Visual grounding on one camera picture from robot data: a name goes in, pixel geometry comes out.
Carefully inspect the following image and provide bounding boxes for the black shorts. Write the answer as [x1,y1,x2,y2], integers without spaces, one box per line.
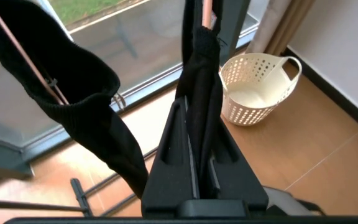
[0,0,150,200]

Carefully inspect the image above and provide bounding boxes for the black clothes rack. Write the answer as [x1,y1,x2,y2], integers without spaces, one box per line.
[0,146,158,218]

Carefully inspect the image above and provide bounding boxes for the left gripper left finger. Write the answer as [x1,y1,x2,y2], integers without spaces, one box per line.
[140,96,200,218]

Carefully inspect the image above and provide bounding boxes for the white laundry basket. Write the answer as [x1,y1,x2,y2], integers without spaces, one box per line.
[218,52,303,127]

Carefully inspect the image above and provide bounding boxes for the window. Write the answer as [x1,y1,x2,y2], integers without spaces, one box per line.
[0,0,270,187]

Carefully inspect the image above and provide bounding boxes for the beige curtain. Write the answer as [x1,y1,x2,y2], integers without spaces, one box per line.
[244,0,316,57]

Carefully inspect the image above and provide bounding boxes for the heap of clothes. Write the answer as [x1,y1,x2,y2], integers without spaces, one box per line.
[174,0,224,200]

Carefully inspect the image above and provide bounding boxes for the pink clothes hanger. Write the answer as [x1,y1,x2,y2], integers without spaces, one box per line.
[201,0,214,30]
[0,0,70,106]

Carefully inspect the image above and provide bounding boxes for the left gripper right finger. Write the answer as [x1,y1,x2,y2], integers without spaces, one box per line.
[209,119,270,218]

